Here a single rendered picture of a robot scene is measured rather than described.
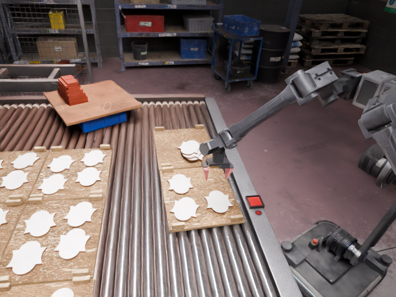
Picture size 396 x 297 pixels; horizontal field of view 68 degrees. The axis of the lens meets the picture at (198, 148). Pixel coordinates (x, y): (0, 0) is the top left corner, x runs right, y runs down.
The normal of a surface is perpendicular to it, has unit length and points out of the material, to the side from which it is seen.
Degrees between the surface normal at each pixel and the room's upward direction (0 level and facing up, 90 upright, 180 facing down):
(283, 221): 0
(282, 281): 0
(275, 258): 0
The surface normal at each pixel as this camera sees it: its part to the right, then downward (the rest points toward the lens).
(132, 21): 0.27, 0.57
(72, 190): 0.06, -0.82
